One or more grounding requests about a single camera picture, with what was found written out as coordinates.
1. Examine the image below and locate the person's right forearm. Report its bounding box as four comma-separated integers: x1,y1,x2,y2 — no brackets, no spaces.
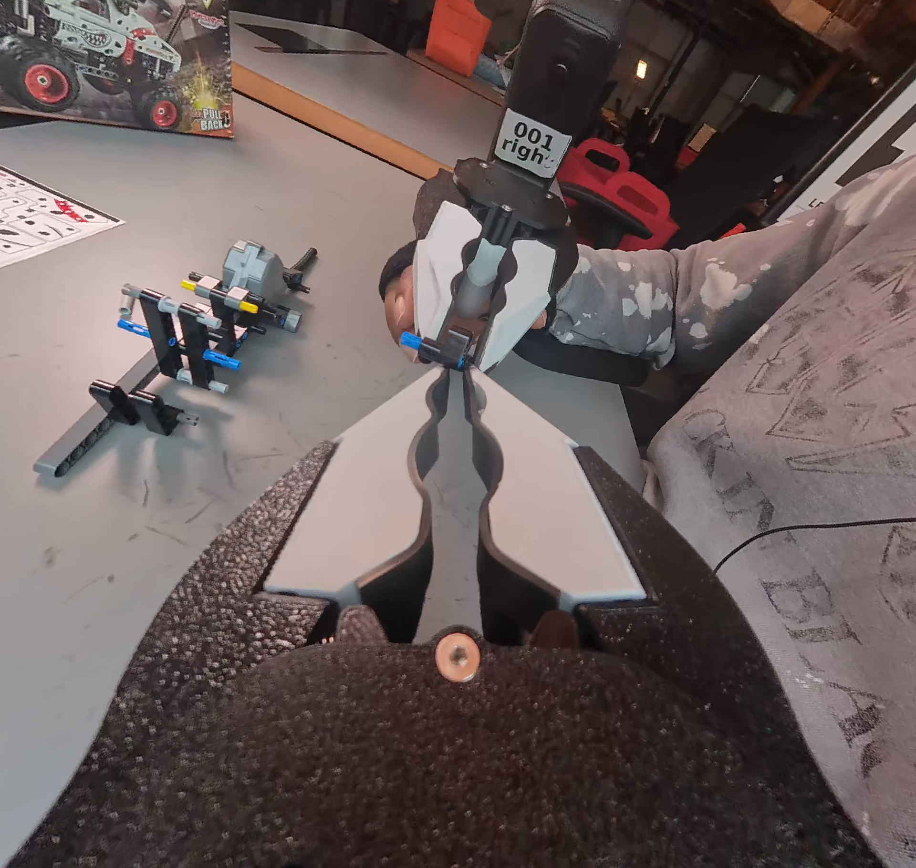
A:
547,188,860,375

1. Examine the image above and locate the white sticker sheet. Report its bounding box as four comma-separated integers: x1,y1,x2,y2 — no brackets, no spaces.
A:
0,165,126,270

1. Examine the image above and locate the black beam with blue pins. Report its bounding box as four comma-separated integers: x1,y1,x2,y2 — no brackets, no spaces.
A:
399,328,477,372

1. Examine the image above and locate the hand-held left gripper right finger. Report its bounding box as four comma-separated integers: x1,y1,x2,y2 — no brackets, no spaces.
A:
461,366,647,646

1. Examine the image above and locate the red seat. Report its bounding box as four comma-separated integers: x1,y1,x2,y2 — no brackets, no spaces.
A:
557,137,674,252

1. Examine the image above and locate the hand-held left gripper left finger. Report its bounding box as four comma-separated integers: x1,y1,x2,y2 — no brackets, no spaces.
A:
263,366,452,644

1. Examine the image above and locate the black grey brick chassis assembly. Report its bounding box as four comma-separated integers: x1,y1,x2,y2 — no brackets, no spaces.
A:
32,238,319,490

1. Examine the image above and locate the toy truck box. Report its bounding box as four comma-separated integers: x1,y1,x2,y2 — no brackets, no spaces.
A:
0,0,236,139

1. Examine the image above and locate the person's right hand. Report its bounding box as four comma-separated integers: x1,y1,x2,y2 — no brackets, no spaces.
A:
383,267,425,367

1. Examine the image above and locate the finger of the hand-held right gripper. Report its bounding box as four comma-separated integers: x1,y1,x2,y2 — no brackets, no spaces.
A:
476,238,558,375
411,201,479,364

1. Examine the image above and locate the person's grey printed sweatshirt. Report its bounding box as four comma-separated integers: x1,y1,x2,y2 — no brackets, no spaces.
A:
640,160,916,868

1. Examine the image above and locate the black earphone cable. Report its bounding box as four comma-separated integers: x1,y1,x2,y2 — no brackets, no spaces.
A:
714,516,916,574

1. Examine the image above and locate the white framed sign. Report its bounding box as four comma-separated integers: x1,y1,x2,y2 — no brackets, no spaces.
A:
776,77,916,225

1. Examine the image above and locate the grey table with wooden edge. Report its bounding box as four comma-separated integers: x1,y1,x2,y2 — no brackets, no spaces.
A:
228,10,516,181

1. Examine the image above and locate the grey desk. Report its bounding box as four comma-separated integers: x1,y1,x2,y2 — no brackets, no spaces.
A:
0,88,645,865

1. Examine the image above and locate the orange container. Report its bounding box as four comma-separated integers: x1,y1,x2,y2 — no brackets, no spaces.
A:
426,0,493,78

